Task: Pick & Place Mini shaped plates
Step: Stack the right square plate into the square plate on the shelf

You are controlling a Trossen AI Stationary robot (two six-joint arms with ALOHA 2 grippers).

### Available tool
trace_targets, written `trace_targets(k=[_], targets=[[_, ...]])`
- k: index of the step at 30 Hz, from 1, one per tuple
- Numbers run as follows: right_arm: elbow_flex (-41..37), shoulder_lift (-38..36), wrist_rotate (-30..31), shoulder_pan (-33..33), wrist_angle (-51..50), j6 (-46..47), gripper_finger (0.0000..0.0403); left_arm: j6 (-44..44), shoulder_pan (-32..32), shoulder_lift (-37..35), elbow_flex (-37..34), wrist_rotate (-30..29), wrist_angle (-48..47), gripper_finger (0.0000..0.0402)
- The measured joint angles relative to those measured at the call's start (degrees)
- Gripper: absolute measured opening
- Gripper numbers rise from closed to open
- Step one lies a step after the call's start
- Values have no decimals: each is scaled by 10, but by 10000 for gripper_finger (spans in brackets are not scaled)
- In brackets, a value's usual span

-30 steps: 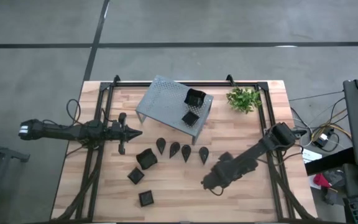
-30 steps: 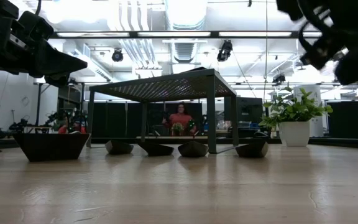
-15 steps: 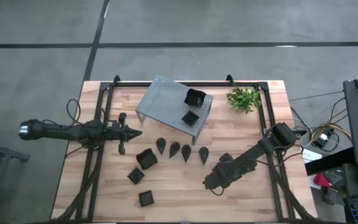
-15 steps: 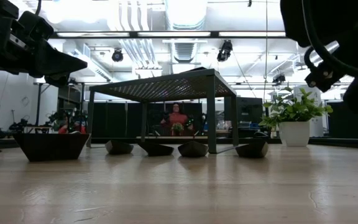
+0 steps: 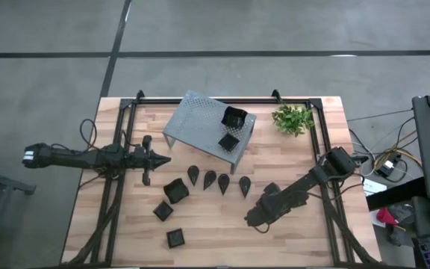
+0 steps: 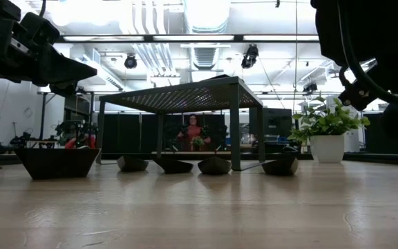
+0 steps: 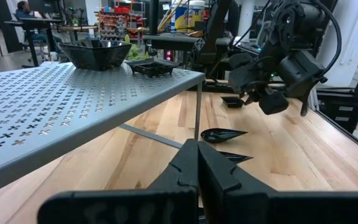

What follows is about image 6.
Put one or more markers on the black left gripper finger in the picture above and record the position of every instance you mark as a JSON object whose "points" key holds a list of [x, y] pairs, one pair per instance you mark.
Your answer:
{"points": [[61, 71], [63, 90]]}

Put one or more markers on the large dark bowl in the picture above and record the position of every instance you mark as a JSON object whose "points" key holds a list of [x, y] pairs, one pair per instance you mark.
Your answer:
{"points": [[57, 164]]}

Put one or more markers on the background black robot arm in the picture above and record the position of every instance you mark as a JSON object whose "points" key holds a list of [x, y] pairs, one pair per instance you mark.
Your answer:
{"points": [[76, 133]]}

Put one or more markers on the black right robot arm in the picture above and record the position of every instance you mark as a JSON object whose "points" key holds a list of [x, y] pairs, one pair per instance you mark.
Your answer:
{"points": [[375, 27]]}

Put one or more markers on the black ceiling spot lamp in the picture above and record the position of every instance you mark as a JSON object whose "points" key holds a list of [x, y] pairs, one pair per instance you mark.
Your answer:
{"points": [[130, 61], [250, 56], [310, 87]]}

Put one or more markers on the grey perforated metal rack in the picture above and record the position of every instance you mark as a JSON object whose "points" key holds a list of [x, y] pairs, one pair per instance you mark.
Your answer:
{"points": [[185, 97]]}

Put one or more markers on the person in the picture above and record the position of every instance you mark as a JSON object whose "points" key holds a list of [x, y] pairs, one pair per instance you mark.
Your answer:
{"points": [[192, 133]]}

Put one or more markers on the small background flower pot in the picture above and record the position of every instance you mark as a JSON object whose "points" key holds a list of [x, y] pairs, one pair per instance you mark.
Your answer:
{"points": [[197, 141]]}

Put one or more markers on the black background monitor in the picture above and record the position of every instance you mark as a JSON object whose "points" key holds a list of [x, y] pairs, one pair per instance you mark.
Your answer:
{"points": [[276, 121]]}

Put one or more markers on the green plant in white pot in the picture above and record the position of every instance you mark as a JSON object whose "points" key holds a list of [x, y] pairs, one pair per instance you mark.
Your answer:
{"points": [[327, 148]]}

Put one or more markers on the white cylindrical column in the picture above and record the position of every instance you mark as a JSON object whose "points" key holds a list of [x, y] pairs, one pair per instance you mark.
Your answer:
{"points": [[352, 138]]}

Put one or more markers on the black vertical post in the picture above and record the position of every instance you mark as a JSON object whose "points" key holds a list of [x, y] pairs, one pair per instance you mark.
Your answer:
{"points": [[43, 117]]}

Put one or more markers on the white wall clock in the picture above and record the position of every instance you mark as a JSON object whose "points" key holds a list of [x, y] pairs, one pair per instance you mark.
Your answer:
{"points": [[28, 112]]}

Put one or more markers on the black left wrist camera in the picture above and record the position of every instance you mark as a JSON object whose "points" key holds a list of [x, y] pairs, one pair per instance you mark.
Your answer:
{"points": [[40, 28]]}

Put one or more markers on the black partition wall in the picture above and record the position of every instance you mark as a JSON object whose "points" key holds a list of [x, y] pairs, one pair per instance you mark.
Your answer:
{"points": [[130, 133]]}

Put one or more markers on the black overhead frame beam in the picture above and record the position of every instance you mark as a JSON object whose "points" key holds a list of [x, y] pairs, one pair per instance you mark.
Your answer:
{"points": [[147, 38]]}

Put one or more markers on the round ceiling air duct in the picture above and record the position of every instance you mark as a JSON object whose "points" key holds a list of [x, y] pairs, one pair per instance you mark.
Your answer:
{"points": [[207, 17]]}

